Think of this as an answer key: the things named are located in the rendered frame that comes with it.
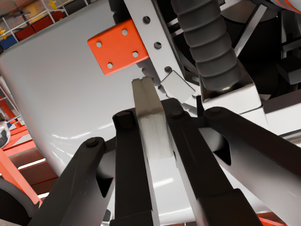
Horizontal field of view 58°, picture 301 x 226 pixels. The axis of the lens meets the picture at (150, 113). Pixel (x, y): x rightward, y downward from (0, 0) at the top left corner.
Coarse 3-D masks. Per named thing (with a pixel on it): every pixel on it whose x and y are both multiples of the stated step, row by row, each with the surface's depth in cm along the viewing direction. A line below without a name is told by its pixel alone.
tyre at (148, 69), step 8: (112, 0) 51; (120, 0) 51; (112, 8) 52; (120, 8) 51; (120, 16) 52; (128, 16) 52; (136, 64) 57; (144, 64) 55; (152, 64) 55; (144, 72) 57; (152, 72) 56; (152, 80) 57; (160, 80) 57; (160, 88) 58; (168, 96) 58; (184, 104) 58; (192, 112) 59
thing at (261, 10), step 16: (160, 0) 56; (224, 0) 50; (240, 0) 50; (256, 0) 50; (176, 16) 53; (256, 16) 51; (288, 16) 50; (176, 32) 54; (240, 32) 54; (288, 32) 51; (176, 48) 54; (240, 48) 54; (192, 64) 55; (256, 64) 74; (272, 64) 72; (256, 80) 63; (272, 80) 62
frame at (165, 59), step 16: (128, 0) 43; (144, 0) 42; (144, 16) 47; (160, 16) 47; (144, 32) 44; (160, 32) 44; (160, 48) 46; (160, 64) 46; (176, 64) 46; (176, 80) 47; (192, 80) 49; (176, 96) 48; (192, 96) 49
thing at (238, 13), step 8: (248, 0) 82; (232, 8) 84; (240, 8) 84; (248, 8) 83; (224, 16) 85; (232, 16) 85; (240, 16) 85; (248, 16) 84; (264, 16) 84; (272, 16) 83
